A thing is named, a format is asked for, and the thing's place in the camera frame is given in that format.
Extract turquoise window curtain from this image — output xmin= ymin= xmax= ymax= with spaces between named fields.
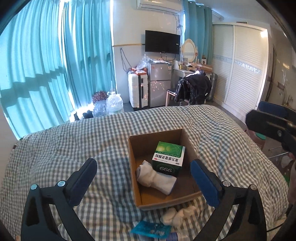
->
xmin=1 ymin=1 xmax=116 ymax=138

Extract oval white vanity mirror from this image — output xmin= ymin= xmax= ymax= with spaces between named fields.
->
xmin=181 ymin=39 xmax=198 ymax=63

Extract white sock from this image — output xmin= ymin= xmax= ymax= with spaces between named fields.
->
xmin=136 ymin=160 xmax=177 ymax=195

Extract black jacket on chair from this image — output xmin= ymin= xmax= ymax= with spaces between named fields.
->
xmin=175 ymin=74 xmax=212 ymax=105

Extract cream socks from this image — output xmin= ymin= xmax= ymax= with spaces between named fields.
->
xmin=161 ymin=206 xmax=197 ymax=228

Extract clear plastic bag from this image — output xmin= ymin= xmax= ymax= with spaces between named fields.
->
xmin=92 ymin=100 xmax=107 ymax=117

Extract red patterned bag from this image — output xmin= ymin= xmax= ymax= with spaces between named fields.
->
xmin=92 ymin=91 xmax=108 ymax=105

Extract turquoise corner curtain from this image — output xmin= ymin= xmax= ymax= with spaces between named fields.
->
xmin=183 ymin=1 xmax=213 ymax=65

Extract green white medicine box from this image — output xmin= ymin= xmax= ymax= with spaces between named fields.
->
xmin=152 ymin=141 xmax=186 ymax=177

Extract white air conditioner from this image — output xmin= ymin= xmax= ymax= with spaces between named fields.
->
xmin=137 ymin=0 xmax=182 ymax=14

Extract blue blister pill pack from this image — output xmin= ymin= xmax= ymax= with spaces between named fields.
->
xmin=131 ymin=220 xmax=171 ymax=239

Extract white plastic bag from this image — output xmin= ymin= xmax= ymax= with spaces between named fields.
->
xmin=106 ymin=91 xmax=124 ymax=115

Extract clear dental floss jar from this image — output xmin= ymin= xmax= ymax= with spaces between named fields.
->
xmin=163 ymin=232 xmax=190 ymax=241

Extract black wall television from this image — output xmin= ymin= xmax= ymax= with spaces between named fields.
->
xmin=144 ymin=30 xmax=180 ymax=55

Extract wooden chair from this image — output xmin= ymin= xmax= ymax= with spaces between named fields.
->
xmin=165 ymin=89 xmax=190 ymax=106

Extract brown cardboard box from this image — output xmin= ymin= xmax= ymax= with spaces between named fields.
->
xmin=128 ymin=129 xmax=201 ymax=211

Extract white sliding wardrobe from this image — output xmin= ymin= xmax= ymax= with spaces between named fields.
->
xmin=212 ymin=23 xmax=269 ymax=121

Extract white suitcase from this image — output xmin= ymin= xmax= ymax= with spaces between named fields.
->
xmin=128 ymin=71 xmax=149 ymax=109

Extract silver mini fridge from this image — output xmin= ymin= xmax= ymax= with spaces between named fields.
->
xmin=148 ymin=60 xmax=172 ymax=108

